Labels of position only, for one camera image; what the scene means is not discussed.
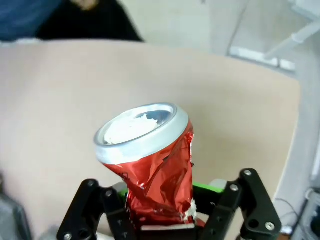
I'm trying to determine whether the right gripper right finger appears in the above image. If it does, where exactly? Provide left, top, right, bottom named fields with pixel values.
left=192, top=168, right=283, bottom=240

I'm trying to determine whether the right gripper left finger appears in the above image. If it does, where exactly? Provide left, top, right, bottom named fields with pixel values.
left=56, top=178, right=137, bottom=240

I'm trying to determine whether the crushed red can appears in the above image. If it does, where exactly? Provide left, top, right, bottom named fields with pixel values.
left=93, top=101, right=197, bottom=231

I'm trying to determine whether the person's left hand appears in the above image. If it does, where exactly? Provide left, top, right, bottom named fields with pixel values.
left=70, top=0, right=100, bottom=12

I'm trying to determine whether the grey floor equipment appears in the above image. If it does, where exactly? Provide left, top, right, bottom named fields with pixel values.
left=292, top=186, right=320, bottom=240

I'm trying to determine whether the large white table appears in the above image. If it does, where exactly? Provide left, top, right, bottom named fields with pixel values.
left=225, top=0, right=320, bottom=74

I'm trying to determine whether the person in denim shirt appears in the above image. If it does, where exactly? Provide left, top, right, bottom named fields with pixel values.
left=0, top=0, right=145, bottom=43

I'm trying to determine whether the thin floor cable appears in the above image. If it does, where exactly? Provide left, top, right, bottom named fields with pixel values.
left=274, top=196, right=305, bottom=227

